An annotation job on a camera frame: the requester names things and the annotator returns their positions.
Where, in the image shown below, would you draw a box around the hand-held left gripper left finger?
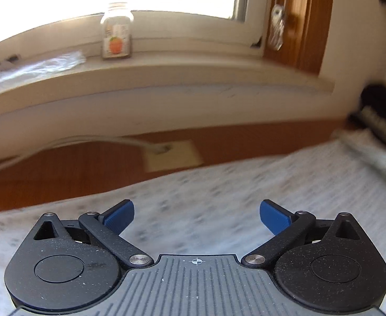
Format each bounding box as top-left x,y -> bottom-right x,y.
33,199 -> 154,268

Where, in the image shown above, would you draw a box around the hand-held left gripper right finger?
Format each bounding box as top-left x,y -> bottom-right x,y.
241,199 -> 361,268

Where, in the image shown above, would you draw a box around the white patterned pants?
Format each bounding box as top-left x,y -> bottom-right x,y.
0,128 -> 386,316

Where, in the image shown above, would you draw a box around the white patterned folded garment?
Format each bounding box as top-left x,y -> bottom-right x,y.
358,105 -> 386,139

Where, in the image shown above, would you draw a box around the beige window sill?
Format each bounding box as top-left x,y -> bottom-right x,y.
0,38 -> 335,122

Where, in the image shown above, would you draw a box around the clear plastic bag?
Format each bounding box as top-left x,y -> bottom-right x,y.
0,49 -> 87,88

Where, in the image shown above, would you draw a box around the glass jar with orange label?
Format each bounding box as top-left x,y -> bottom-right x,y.
100,2 -> 135,60

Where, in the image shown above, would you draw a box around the beige cable outlet plate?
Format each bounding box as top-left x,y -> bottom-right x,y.
142,139 -> 204,173

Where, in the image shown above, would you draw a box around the wooden window frame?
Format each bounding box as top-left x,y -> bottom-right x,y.
273,0 -> 335,76

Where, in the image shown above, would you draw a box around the clear blind cord pull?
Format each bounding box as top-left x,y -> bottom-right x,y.
268,4 -> 286,51

